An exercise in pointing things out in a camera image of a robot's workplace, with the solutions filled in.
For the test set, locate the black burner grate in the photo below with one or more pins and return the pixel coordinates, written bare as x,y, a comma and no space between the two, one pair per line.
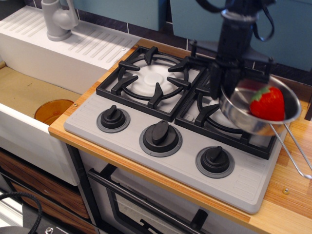
202,114
152,82

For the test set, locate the black right stove knob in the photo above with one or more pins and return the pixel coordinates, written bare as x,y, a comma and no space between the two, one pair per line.
215,162

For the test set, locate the black left burner grate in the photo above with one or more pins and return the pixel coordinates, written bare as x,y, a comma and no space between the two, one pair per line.
152,82

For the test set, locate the orange plastic bowl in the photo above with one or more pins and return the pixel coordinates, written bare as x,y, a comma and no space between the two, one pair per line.
52,110

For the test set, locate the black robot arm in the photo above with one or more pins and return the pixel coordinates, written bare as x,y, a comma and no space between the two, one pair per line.
242,9

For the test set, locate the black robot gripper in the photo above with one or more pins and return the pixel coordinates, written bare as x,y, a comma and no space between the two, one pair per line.
226,58

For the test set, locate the black right burner grate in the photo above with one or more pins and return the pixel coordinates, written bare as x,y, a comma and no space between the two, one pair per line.
202,114

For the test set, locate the grey toy faucet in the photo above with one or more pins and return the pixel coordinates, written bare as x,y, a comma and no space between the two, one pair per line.
59,22

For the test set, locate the oven door with black handle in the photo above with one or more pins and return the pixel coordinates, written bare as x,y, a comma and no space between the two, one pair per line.
142,216

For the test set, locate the wooden drawer front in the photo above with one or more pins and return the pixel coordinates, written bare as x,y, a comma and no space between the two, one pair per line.
60,201

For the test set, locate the grey toy stove top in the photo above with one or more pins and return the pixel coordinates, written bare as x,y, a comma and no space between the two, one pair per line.
244,188

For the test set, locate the red plastic strawberry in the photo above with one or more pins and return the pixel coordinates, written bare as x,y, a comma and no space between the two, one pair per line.
268,103

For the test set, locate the white toy sink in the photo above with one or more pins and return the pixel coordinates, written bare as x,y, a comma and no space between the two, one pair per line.
35,70

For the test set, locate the small steel saucepan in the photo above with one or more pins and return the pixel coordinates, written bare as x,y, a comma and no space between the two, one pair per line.
235,107

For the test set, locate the black middle stove knob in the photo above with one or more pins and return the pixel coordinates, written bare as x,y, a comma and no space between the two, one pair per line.
160,139

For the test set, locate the black stove knob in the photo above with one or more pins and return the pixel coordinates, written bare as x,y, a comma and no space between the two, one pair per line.
160,139
113,120
215,162

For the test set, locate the black left stove knob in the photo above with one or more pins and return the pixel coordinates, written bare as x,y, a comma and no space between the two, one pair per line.
113,120

